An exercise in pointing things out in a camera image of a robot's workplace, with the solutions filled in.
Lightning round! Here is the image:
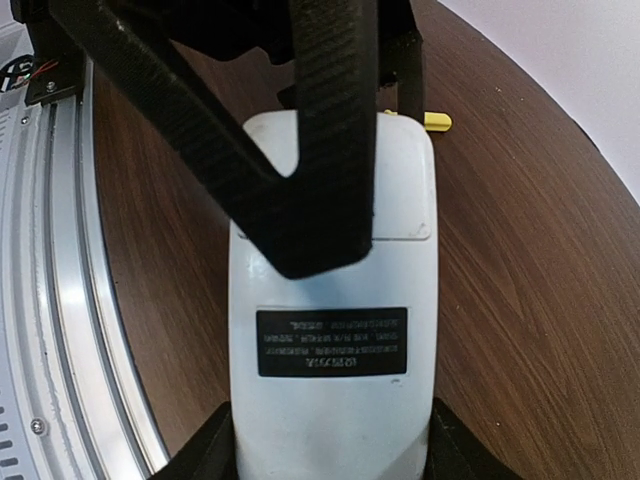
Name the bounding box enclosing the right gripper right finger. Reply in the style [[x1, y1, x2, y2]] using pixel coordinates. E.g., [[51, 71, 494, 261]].
[[378, 0, 425, 123]]

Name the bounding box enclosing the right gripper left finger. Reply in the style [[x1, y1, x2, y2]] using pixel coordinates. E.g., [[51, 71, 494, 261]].
[[49, 1, 375, 279]]

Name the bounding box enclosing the yellow handled screwdriver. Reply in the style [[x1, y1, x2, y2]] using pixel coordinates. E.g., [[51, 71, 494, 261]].
[[379, 109, 453, 133]]

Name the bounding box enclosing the white remote control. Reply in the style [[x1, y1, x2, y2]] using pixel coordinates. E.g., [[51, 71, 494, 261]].
[[228, 113, 439, 479]]

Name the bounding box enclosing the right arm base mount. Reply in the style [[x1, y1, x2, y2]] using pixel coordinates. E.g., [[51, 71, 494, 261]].
[[10, 0, 86, 106]]

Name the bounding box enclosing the front aluminium rail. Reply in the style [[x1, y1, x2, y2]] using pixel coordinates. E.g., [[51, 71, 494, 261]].
[[0, 19, 171, 480]]

